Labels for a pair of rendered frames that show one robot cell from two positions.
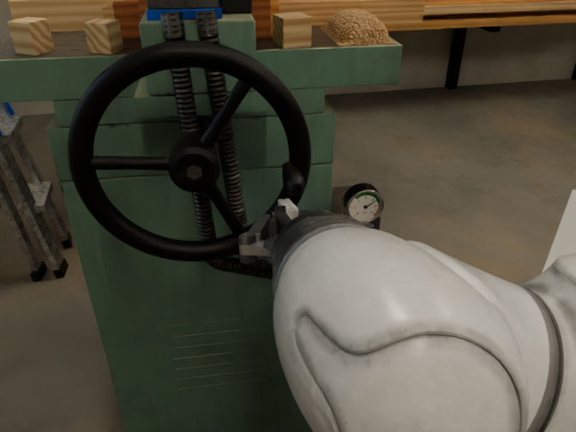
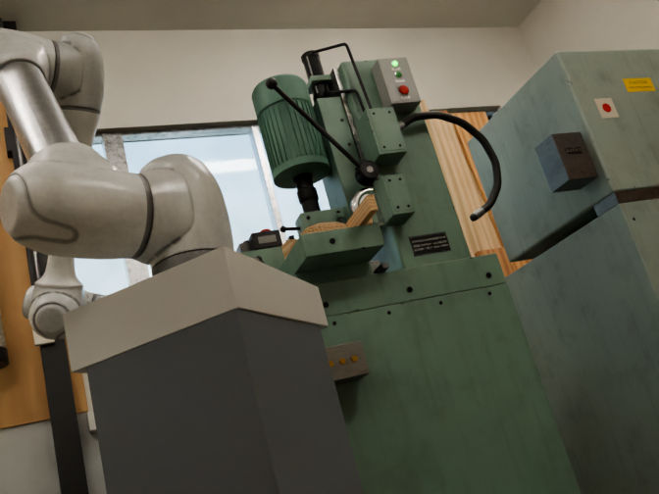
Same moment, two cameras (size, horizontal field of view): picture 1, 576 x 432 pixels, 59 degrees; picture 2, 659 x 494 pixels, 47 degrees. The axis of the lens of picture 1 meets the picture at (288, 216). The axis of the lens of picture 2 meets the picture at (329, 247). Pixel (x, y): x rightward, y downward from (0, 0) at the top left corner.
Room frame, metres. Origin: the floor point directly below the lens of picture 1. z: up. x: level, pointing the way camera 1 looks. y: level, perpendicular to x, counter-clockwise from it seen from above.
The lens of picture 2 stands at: (0.46, -1.86, 0.30)
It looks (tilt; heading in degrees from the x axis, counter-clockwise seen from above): 18 degrees up; 77
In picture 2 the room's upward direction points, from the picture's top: 16 degrees counter-clockwise
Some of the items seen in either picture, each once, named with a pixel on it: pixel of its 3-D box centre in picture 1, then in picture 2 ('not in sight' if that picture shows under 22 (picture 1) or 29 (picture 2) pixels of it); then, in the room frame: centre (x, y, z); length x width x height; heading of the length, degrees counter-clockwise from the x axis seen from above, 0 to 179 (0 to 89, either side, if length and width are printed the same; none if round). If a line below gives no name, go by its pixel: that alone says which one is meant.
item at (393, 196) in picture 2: not in sight; (392, 200); (1.10, 0.04, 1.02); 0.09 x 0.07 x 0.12; 99
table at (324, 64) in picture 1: (202, 63); (296, 282); (0.79, 0.13, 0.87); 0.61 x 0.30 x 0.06; 99
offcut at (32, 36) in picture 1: (31, 36); not in sight; (0.74, 0.36, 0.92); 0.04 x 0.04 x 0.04; 67
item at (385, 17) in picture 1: (270, 14); (339, 244); (0.92, 0.03, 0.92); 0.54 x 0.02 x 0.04; 99
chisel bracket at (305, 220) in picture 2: not in sight; (323, 226); (0.92, 0.17, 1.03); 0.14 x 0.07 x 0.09; 9
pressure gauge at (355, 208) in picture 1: (362, 207); not in sight; (0.73, -0.12, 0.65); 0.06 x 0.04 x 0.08; 99
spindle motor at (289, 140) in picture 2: not in sight; (289, 131); (0.90, 0.17, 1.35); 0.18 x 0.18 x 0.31
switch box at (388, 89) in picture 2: not in sight; (395, 84); (1.24, 0.07, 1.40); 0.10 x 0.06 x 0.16; 9
